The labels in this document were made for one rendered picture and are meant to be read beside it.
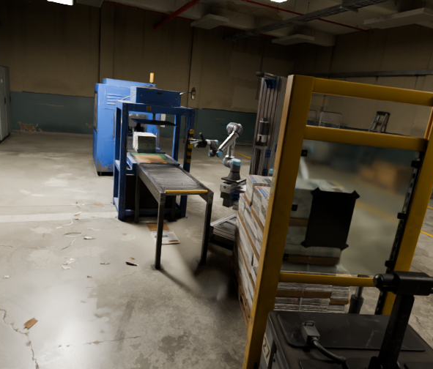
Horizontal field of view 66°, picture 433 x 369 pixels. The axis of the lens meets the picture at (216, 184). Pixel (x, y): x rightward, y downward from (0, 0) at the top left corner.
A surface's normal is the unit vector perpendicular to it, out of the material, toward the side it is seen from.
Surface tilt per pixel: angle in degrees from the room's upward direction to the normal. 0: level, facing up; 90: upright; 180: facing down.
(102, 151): 90
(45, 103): 90
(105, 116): 90
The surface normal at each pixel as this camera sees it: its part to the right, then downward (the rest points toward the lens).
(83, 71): 0.39, 0.27
